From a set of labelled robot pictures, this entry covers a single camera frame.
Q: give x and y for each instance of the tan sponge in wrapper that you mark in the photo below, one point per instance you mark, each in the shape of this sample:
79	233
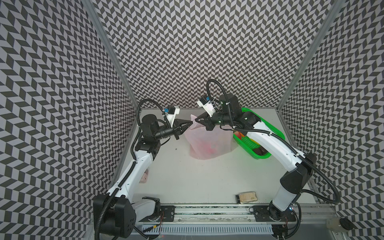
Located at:
246	197

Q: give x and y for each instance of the pink printed plastic bag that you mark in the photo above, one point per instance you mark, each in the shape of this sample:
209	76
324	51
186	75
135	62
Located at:
206	145

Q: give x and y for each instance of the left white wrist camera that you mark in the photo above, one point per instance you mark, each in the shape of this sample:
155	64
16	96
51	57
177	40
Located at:
171	112

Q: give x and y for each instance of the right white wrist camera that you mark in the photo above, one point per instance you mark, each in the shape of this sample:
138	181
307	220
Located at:
205	103

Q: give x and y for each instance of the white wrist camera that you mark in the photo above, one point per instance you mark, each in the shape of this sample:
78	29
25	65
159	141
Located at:
205	103
171	112

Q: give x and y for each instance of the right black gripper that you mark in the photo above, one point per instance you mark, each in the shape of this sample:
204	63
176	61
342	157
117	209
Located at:
212	120

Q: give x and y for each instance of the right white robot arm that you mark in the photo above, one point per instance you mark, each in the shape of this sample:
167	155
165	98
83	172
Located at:
297	165

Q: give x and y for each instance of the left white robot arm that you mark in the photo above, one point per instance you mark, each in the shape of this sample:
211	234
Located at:
115	213

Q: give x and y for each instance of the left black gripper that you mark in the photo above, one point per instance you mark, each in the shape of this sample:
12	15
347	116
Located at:
178	128

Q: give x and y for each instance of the pink small packet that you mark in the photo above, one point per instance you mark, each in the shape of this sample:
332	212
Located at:
144	178

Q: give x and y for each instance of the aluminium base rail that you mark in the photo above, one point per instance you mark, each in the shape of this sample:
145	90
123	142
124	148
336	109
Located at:
231	219

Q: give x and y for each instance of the black round knob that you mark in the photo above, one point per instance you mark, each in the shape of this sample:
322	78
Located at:
346	224

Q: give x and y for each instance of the green plastic basket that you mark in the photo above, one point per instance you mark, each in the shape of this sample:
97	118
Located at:
250	146

